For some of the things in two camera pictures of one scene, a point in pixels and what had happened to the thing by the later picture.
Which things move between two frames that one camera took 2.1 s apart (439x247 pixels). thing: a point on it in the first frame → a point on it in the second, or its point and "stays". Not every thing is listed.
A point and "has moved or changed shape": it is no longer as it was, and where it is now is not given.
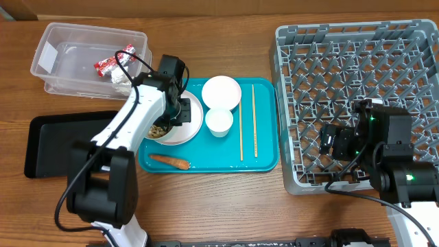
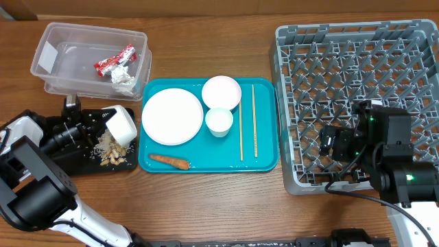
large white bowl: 221,92 stays
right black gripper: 341,135 stays
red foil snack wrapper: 127,55 stays
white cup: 219,121 stays
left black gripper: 185,116 → 94,120
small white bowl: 171,134 has moved or changed shape
